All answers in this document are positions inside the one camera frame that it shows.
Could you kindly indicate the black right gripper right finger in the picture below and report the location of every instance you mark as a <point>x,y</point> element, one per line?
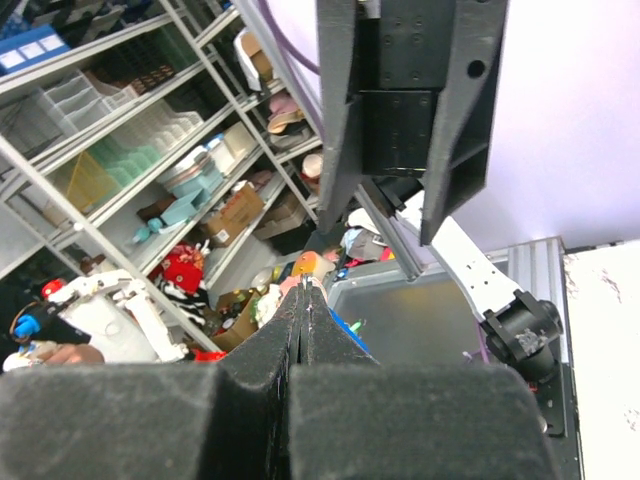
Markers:
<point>350,418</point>

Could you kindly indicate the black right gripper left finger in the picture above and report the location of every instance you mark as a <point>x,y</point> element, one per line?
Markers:
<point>229,419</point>

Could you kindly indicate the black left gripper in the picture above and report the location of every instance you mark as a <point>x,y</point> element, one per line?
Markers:
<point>408,86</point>

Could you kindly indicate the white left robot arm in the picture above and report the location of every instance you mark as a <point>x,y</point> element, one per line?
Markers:
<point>519,328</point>

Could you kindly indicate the metal storage shelf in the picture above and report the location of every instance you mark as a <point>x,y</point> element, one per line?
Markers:
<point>155,137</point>

